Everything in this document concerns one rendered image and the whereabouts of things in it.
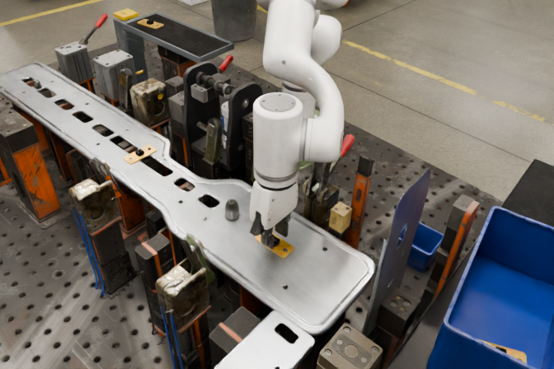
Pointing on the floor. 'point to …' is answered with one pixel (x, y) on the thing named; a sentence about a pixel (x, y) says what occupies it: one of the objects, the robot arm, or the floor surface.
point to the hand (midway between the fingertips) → (274, 232)
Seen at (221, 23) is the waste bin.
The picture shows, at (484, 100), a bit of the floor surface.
